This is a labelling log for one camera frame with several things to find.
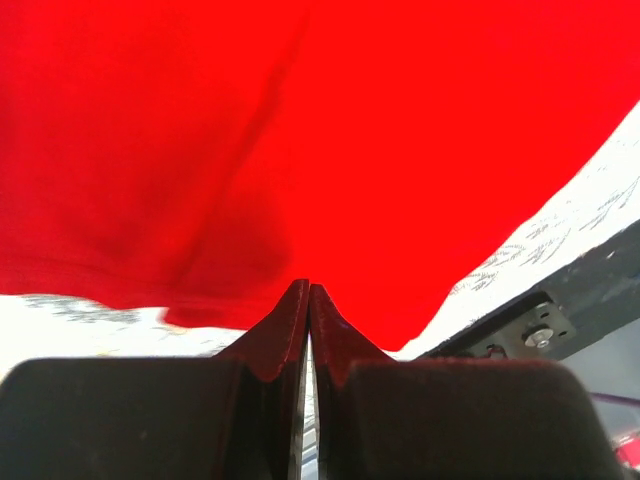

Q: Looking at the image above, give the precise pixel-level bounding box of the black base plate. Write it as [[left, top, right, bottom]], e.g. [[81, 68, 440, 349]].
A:
[[419, 222, 639, 360]]

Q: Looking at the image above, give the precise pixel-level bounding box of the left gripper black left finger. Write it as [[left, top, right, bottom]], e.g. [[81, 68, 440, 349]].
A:
[[1, 280, 310, 479]]

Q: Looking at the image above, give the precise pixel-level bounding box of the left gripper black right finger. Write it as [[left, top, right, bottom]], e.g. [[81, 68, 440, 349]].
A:
[[309, 285, 624, 479]]

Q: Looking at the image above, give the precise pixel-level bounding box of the red t shirt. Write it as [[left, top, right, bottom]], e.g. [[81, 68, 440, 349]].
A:
[[1, 1, 639, 350]]

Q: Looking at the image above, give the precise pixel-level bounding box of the floral table mat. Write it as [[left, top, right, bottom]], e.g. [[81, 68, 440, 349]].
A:
[[1, 108, 639, 371]]

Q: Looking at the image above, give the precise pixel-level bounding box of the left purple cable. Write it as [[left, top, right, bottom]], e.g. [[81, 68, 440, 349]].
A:
[[589, 391, 640, 407]]

